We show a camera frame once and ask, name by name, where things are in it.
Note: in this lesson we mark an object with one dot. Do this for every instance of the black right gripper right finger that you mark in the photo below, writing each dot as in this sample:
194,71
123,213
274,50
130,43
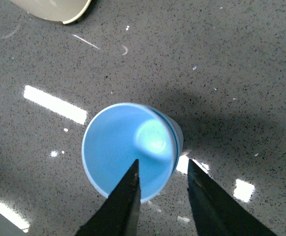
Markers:
215,212

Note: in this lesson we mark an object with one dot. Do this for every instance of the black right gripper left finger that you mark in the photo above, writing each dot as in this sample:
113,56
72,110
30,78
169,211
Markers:
119,214

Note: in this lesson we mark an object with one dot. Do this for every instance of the blue cup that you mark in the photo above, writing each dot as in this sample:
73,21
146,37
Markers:
177,131
120,134

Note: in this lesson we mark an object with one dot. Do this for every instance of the cream white toaster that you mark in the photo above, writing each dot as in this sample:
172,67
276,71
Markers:
64,11

